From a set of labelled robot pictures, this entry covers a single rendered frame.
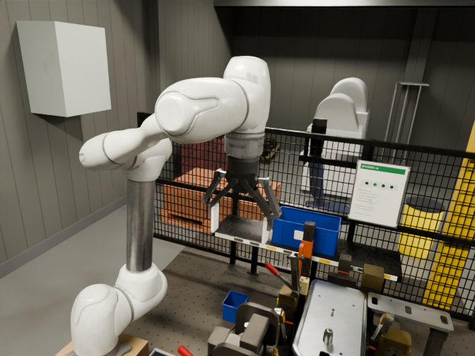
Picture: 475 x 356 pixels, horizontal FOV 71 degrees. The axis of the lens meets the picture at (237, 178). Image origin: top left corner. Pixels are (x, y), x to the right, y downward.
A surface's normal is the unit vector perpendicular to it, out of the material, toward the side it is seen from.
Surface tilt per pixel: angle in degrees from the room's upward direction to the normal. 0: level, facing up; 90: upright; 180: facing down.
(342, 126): 90
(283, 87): 90
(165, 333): 0
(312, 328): 0
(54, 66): 90
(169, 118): 87
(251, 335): 0
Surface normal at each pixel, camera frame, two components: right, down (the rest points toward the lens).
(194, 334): 0.04, -0.94
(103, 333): 0.61, 0.21
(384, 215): -0.37, 0.30
